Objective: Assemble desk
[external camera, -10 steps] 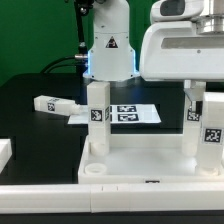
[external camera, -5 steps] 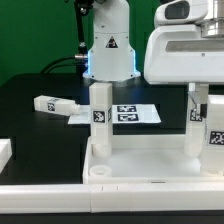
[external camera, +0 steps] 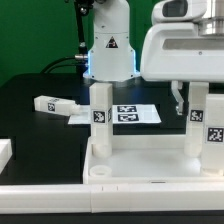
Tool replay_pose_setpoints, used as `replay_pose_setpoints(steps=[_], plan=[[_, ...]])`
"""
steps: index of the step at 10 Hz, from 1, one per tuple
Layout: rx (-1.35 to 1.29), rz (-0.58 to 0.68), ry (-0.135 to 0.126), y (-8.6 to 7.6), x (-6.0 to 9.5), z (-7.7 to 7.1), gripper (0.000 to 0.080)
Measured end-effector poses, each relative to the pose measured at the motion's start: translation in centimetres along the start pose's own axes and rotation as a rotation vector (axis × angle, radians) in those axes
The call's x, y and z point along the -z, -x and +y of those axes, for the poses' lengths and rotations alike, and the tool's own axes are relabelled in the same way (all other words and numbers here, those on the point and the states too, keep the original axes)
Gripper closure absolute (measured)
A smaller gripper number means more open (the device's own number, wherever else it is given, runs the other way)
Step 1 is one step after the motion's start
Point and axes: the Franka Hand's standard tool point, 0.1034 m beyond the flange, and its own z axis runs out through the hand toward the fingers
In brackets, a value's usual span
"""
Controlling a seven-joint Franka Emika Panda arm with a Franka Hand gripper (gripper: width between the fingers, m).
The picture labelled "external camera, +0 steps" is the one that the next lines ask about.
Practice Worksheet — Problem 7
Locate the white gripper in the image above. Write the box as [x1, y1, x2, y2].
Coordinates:
[140, 22, 224, 115]

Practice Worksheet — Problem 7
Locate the white desk top tray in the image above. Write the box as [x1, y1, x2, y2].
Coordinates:
[83, 134, 224, 184]

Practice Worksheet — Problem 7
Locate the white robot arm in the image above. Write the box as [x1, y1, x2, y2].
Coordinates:
[140, 0, 224, 115]

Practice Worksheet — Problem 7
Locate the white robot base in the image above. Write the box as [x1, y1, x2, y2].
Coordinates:
[83, 0, 140, 86]

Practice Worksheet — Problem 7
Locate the white marker sheet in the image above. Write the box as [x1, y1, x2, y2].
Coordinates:
[68, 104, 161, 124]

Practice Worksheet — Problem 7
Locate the white left barrier block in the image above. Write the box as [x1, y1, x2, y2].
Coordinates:
[0, 139, 12, 174]

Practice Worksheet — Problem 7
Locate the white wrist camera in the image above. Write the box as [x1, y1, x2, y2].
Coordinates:
[151, 0, 207, 24]

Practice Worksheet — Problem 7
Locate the black camera stand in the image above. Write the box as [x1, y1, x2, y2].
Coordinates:
[65, 0, 94, 64]

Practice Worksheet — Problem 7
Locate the white front barrier rail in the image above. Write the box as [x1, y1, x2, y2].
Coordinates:
[0, 182, 224, 214]

